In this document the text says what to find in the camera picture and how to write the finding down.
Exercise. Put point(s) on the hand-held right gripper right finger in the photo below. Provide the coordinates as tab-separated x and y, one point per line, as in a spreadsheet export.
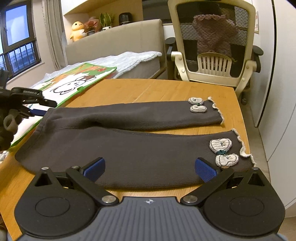
205	170

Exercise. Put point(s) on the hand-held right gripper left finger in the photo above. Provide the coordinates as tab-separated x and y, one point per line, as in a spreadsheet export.
95	169

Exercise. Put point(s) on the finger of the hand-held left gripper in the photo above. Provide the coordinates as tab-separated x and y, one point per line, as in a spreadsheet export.
38	112
44	102

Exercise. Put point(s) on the dark grey pants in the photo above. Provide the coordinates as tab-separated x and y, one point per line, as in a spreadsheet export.
129	148

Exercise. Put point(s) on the cartoon printed green-edged mat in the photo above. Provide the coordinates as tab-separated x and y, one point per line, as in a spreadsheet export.
74	82

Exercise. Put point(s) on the dark framed window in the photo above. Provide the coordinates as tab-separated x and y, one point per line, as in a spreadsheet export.
18	41

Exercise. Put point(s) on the beige curtain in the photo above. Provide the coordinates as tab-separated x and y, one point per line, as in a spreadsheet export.
54	34

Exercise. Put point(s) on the yellow plush toy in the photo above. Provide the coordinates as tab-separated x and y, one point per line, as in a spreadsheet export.
77	31

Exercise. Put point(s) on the beige padded headboard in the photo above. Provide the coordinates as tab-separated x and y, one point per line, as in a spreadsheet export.
115	39

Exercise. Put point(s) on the white quilted bed cover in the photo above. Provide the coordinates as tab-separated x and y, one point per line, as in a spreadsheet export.
129	60

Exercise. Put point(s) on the green potted plant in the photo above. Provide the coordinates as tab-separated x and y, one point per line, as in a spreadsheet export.
106	20

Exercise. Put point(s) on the beige mesh office chair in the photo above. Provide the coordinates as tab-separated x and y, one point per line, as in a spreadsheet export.
212	34

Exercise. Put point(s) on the pink garment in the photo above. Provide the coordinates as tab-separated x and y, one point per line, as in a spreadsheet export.
211	30

